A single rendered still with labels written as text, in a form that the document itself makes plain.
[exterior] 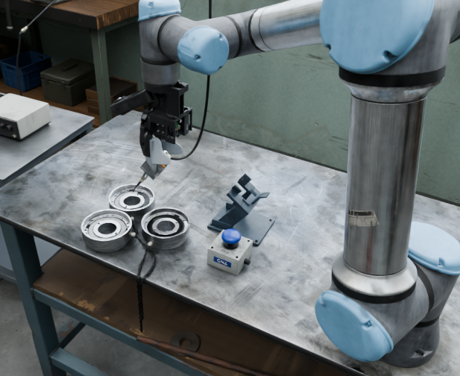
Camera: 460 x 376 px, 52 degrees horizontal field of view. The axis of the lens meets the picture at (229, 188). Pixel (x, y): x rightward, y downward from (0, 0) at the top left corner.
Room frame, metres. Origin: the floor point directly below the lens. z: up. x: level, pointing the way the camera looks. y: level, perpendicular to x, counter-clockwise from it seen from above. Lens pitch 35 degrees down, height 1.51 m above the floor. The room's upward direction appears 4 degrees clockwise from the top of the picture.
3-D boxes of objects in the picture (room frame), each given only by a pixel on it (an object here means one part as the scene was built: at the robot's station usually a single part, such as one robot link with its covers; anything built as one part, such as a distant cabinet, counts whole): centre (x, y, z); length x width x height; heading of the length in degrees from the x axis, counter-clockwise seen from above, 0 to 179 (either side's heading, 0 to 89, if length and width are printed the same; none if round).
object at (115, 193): (0.88, 0.22, 0.82); 0.10 x 0.10 x 0.04
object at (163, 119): (0.88, 0.14, 1.07); 0.09 x 0.08 x 0.12; 66
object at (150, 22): (0.88, 0.15, 1.23); 0.09 x 0.08 x 0.11; 43
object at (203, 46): (0.82, 0.07, 1.23); 0.11 x 0.11 x 0.08; 43
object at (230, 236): (0.73, -0.01, 0.85); 0.04 x 0.04 x 0.05
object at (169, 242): (0.80, 0.13, 0.82); 0.10 x 0.10 x 0.04
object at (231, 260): (0.73, -0.02, 0.82); 0.08 x 0.07 x 0.05; 66
